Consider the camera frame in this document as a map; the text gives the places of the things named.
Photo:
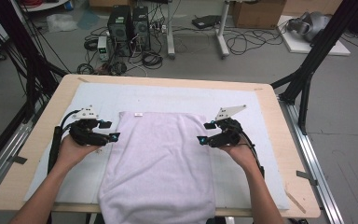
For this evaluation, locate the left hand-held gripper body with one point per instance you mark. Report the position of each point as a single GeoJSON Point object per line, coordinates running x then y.
{"type": "Point", "coordinates": [85, 132]}

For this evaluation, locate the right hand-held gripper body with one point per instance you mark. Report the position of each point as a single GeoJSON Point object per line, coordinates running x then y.
{"type": "Point", "coordinates": [227, 133]}

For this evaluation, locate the pale pink towel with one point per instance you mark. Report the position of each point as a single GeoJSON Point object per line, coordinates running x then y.
{"type": "Point", "coordinates": [158, 168]}

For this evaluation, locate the person's left hand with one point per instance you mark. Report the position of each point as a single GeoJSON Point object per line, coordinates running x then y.
{"type": "Point", "coordinates": [73, 152]}

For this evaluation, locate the person's right hand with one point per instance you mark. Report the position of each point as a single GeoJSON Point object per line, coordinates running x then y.
{"type": "Point", "coordinates": [240, 155]}

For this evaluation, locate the white grid mat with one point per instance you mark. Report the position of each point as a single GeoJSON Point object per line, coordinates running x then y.
{"type": "Point", "coordinates": [183, 88]}

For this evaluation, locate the light wooden table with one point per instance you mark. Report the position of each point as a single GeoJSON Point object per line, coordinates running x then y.
{"type": "Point", "coordinates": [281, 140]}

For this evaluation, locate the black tape strip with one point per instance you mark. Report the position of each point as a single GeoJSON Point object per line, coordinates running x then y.
{"type": "Point", "coordinates": [20, 159]}

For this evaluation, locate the white power supply box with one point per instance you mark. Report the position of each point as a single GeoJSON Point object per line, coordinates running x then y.
{"type": "Point", "coordinates": [103, 48]}

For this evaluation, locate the grey tape strip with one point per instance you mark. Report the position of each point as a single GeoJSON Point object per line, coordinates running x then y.
{"type": "Point", "coordinates": [306, 176]}

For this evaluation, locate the white desk leg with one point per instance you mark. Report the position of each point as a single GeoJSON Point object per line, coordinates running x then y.
{"type": "Point", "coordinates": [222, 34]}
{"type": "Point", "coordinates": [170, 31]}

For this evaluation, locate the wide black computer tower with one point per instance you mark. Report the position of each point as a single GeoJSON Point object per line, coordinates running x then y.
{"type": "Point", "coordinates": [119, 31]}

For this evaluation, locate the narrow black computer tower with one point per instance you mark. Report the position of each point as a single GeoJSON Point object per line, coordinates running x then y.
{"type": "Point", "coordinates": [141, 28]}

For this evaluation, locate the flat black device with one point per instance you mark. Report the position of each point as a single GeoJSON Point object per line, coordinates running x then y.
{"type": "Point", "coordinates": [205, 21]}

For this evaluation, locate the clear plastic bag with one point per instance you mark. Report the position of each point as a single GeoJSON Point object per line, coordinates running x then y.
{"type": "Point", "coordinates": [60, 22]}

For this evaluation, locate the white floor board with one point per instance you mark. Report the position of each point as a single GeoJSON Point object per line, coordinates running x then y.
{"type": "Point", "coordinates": [298, 45]}

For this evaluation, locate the brown cardboard box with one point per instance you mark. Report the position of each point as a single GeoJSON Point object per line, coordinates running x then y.
{"type": "Point", "coordinates": [258, 14]}

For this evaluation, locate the round white table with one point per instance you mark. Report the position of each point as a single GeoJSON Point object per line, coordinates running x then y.
{"type": "Point", "coordinates": [49, 5]}

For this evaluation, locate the grey helmet device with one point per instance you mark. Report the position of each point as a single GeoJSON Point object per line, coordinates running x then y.
{"type": "Point", "coordinates": [310, 25]}

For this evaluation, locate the aluminium rail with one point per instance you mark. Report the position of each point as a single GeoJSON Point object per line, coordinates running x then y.
{"type": "Point", "coordinates": [9, 149]}
{"type": "Point", "coordinates": [310, 155]}

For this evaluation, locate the black metal frame stand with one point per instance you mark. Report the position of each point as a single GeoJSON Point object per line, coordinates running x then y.
{"type": "Point", "coordinates": [38, 68]}
{"type": "Point", "coordinates": [323, 40]}

